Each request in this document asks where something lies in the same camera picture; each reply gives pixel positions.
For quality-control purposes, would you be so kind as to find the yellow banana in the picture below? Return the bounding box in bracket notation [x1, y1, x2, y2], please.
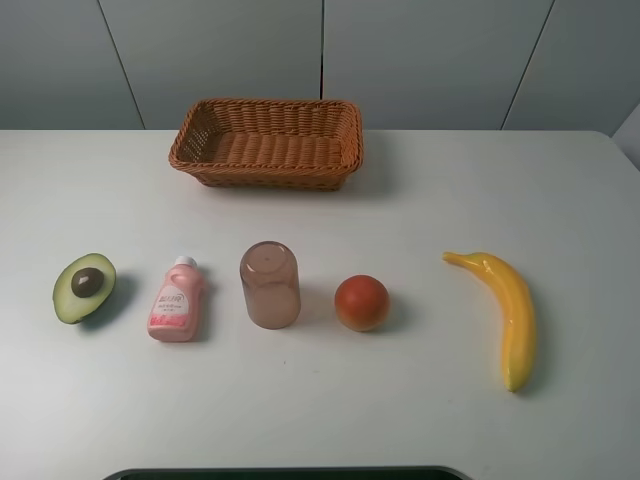
[442, 252, 537, 393]

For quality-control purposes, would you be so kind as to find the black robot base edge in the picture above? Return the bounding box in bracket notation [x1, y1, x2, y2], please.
[106, 466, 469, 480]

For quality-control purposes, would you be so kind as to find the brown wicker basket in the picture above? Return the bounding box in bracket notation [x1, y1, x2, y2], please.
[168, 98, 364, 191]

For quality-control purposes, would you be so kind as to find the translucent brown plastic cup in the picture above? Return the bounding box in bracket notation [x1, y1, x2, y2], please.
[239, 241, 301, 330]

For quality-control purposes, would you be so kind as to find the red tomato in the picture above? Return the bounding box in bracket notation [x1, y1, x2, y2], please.
[334, 275, 391, 332]

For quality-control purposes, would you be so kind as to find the pink bottle white cap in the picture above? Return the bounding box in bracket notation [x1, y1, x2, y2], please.
[147, 256, 205, 343]

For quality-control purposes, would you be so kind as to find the halved avocado with pit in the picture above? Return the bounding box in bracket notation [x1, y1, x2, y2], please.
[52, 253, 117, 324]

